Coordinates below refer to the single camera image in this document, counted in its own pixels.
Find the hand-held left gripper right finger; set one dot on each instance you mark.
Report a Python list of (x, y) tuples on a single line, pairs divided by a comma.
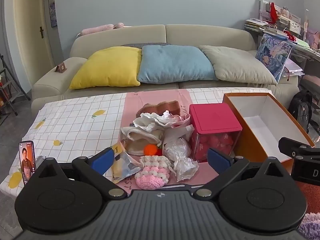
[(217, 158)]

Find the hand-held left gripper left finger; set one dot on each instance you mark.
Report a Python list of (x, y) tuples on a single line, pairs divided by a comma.
[(103, 160)]

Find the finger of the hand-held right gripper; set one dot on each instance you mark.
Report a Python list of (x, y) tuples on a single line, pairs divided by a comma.
[(295, 146)]

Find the yellow clear plastic packet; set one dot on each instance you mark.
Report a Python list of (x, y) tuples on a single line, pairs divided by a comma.
[(122, 165)]

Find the clear plastic bag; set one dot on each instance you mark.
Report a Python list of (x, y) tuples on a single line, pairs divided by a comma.
[(178, 150)]

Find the orange cardboard box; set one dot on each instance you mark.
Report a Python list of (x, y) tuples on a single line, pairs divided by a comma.
[(265, 120)]

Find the orange fuzzy ball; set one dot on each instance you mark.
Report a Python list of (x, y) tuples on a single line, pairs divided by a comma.
[(150, 150)]

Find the pink white crochet pouch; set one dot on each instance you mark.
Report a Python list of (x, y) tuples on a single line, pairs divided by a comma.
[(152, 175)]

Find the white towel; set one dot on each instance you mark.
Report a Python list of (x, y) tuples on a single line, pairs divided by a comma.
[(150, 122)]

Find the red rug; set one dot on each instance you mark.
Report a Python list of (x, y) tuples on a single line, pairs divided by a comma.
[(311, 197)]

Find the black backpack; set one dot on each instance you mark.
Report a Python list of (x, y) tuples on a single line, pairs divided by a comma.
[(301, 110)]

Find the red lid clear container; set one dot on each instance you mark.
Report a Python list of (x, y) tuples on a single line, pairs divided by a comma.
[(212, 117)]

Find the pink white cloth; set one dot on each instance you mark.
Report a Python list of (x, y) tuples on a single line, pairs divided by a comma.
[(178, 122)]

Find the purple fluffy rug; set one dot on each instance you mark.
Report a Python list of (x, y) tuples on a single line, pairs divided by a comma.
[(311, 226)]

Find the pink desk chair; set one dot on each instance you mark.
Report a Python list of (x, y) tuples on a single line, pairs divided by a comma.
[(311, 81)]

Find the brown plush toy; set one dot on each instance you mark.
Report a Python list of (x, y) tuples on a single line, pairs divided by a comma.
[(162, 107)]

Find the smartphone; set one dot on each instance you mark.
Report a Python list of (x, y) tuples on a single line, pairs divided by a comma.
[(27, 160)]

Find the clear plastic folder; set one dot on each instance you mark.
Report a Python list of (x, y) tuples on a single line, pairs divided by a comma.
[(293, 67)]

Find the yellow pillow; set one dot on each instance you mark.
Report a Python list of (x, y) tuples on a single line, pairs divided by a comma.
[(107, 67)]

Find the cluttered desk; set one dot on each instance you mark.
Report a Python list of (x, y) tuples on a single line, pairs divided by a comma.
[(301, 50)]

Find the beige pillow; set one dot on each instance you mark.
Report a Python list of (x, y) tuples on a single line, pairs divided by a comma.
[(237, 65)]

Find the anime print pillow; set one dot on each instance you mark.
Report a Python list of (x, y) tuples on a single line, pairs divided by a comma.
[(272, 52)]

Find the brown phone stand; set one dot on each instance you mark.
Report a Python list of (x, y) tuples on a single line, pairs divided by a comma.
[(61, 68)]

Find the blue pillow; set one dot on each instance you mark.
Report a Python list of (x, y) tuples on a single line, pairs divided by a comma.
[(175, 63)]

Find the red knot ornament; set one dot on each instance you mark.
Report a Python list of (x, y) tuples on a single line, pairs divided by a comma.
[(290, 36)]

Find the purple plush toy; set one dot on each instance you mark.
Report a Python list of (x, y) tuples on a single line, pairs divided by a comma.
[(313, 38)]

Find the desk calendar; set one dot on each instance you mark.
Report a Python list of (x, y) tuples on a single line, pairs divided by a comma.
[(295, 28)]

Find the striped cloth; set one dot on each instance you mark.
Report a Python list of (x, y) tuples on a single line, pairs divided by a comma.
[(140, 44)]

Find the folding metal ladder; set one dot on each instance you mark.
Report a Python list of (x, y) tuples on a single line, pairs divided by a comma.
[(10, 80)]

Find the beige sofa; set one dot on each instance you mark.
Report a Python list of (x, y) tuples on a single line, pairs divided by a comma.
[(190, 35)]

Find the stack of papers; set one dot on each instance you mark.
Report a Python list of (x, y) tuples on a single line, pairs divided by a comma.
[(256, 25)]

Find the pink bolster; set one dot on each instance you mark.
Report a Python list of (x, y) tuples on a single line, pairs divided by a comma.
[(97, 29)]

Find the red hanging ornament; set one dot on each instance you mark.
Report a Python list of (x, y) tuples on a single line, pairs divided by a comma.
[(273, 11)]

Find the cream door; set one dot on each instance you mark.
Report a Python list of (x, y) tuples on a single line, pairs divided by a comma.
[(27, 30)]

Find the wall poster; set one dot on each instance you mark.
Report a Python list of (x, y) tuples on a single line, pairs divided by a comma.
[(53, 13)]

